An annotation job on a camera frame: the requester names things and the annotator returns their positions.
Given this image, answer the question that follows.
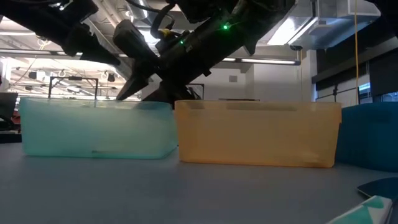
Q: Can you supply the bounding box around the white ceiling unit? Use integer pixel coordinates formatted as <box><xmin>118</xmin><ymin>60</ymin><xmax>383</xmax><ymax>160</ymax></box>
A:
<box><xmin>288</xmin><ymin>17</ymin><xmax>362</xmax><ymax>51</ymax></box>

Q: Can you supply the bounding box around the blue plastic bin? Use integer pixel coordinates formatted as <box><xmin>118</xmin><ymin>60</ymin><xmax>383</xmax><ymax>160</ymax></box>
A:
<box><xmin>335</xmin><ymin>101</ymin><xmax>398</xmax><ymax>174</ymax></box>

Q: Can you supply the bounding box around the teal plastic bin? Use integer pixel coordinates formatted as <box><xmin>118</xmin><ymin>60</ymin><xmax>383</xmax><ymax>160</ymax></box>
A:
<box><xmin>18</xmin><ymin>97</ymin><xmax>179</xmax><ymax>161</ymax></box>

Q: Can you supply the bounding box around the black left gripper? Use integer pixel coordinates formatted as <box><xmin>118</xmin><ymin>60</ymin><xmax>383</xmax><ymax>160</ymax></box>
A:
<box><xmin>60</xmin><ymin>18</ymin><xmax>122</xmax><ymax>67</ymax></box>

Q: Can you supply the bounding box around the teal-patterned handle knife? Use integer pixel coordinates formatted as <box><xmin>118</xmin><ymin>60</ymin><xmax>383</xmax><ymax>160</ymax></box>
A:
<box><xmin>325</xmin><ymin>176</ymin><xmax>398</xmax><ymax>224</ymax></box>

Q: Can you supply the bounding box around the long ceiling light fixture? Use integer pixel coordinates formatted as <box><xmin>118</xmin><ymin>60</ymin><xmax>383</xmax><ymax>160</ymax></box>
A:
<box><xmin>0</xmin><ymin>48</ymin><xmax>302</xmax><ymax>67</ymax></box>

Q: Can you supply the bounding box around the black rack frame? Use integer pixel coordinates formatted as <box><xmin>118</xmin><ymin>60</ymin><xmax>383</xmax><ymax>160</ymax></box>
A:
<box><xmin>47</xmin><ymin>75</ymin><xmax>100</xmax><ymax>101</ymax></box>

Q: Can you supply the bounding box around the orange plastic bin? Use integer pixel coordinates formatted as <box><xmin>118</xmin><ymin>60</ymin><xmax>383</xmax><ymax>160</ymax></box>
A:
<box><xmin>174</xmin><ymin>100</ymin><xmax>343</xmax><ymax>169</ymax></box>

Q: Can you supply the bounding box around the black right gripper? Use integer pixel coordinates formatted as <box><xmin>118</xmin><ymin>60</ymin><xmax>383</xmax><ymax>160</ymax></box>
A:
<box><xmin>111</xmin><ymin>18</ymin><xmax>218</xmax><ymax>105</ymax></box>

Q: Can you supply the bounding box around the black monitor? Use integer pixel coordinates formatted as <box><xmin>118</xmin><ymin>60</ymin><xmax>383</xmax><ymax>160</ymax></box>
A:
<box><xmin>0</xmin><ymin>91</ymin><xmax>19</xmax><ymax>131</ymax></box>

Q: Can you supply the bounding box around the grey-blue table mat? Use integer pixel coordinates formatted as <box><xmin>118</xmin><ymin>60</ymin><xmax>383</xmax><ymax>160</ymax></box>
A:
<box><xmin>0</xmin><ymin>141</ymin><xmax>398</xmax><ymax>224</ymax></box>

